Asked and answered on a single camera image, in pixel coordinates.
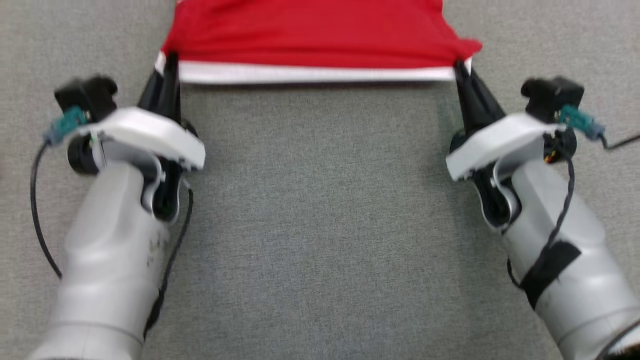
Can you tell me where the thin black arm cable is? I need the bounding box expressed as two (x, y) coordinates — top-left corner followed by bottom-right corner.
(601, 133), (640, 152)
(30, 140), (64, 280)
(506, 150), (577, 292)

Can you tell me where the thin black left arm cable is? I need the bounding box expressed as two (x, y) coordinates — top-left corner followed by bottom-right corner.
(30, 140), (64, 280)

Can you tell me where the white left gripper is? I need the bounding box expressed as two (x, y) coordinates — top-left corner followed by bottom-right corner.
(67, 52), (206, 177)

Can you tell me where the red garment with white trim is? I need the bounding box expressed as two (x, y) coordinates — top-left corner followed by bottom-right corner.
(154, 0), (484, 86)

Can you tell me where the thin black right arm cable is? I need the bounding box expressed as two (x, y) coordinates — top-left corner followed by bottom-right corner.
(601, 133), (640, 152)
(506, 150), (577, 292)

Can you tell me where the teal right cable connector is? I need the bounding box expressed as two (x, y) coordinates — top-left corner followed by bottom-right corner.
(557, 104), (606, 141)

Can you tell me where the teal cable connector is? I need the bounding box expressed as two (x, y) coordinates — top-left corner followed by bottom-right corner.
(557, 104), (606, 141)
(43, 105), (89, 147)

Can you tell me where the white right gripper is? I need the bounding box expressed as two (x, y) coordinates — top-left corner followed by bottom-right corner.
(444, 60), (578, 182)

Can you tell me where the teal left cable connector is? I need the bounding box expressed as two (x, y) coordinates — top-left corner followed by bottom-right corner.
(43, 105), (89, 147)

